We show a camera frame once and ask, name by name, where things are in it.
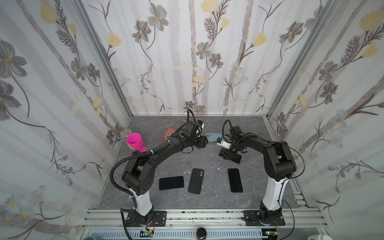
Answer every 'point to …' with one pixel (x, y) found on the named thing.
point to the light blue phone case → (212, 137)
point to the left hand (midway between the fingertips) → (203, 136)
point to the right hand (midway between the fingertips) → (226, 149)
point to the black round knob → (201, 233)
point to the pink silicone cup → (135, 140)
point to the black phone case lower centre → (195, 182)
